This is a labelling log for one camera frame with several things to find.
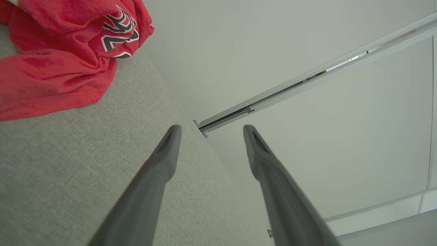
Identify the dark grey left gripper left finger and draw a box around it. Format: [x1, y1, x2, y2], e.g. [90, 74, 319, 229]
[87, 124, 182, 246]

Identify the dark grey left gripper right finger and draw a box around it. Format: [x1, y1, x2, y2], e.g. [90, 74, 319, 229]
[243, 124, 342, 246]

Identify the red white-trimmed printed garment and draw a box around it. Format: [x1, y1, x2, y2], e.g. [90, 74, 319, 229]
[0, 0, 155, 121]

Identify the grey fabric sofa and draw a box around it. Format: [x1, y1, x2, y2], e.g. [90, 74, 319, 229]
[0, 24, 275, 246]

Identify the grey partition frame post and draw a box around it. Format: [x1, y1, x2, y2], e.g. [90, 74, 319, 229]
[198, 12, 437, 135]

